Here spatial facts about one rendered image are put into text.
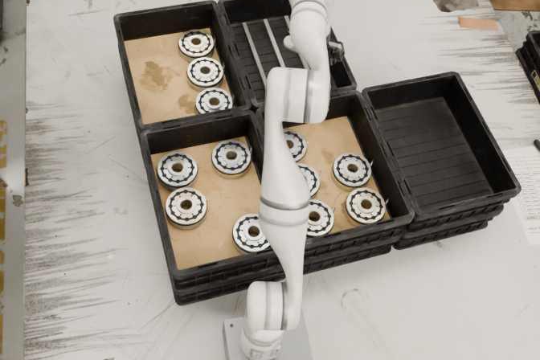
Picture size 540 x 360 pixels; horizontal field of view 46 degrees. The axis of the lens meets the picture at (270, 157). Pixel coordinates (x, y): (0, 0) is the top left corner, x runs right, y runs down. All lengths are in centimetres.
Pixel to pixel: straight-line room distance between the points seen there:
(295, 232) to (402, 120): 79
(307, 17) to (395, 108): 72
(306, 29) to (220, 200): 61
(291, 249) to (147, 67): 88
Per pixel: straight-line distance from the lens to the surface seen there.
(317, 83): 105
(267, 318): 122
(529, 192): 202
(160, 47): 191
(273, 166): 109
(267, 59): 189
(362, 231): 152
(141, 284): 168
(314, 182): 164
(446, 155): 182
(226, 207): 161
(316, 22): 119
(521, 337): 182
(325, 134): 176
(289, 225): 112
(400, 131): 182
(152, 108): 177
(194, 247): 157
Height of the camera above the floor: 227
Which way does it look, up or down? 59 degrees down
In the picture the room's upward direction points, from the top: 10 degrees clockwise
